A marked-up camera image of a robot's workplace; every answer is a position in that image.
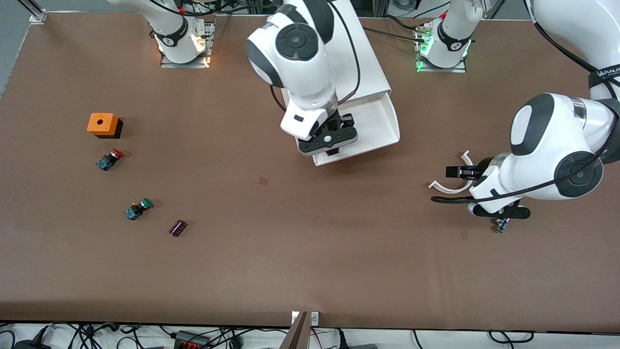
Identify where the black power strip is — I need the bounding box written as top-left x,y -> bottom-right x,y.
174,330 -> 211,349

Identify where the black base supply cable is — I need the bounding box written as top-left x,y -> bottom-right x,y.
363,27 -> 423,42

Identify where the aluminium corner post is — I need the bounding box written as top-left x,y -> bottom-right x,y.
19,0 -> 48,24

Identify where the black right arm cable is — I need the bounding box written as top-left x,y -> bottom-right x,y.
269,0 -> 362,113

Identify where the white semicircular bracket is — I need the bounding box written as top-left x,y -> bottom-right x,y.
429,150 -> 480,194

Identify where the orange button box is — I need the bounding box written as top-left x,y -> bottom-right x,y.
87,113 -> 124,140

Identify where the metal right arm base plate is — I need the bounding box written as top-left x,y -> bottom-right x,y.
157,19 -> 216,69

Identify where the black looped floor cable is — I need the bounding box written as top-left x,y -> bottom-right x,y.
488,331 -> 534,344

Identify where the white drawer cabinet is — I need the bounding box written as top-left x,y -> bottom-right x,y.
281,0 -> 393,113

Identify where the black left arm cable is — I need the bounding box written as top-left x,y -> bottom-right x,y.
430,19 -> 620,205

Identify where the white plastic drawer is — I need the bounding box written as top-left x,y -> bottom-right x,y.
310,94 -> 401,167

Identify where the red push button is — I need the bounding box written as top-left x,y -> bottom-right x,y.
95,149 -> 124,172

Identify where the aluminium profile beam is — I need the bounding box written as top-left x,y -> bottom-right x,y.
279,311 -> 310,349

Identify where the green push button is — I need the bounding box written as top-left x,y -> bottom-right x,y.
125,198 -> 154,221

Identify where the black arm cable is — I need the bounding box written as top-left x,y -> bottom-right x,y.
269,0 -> 362,113
430,19 -> 620,205

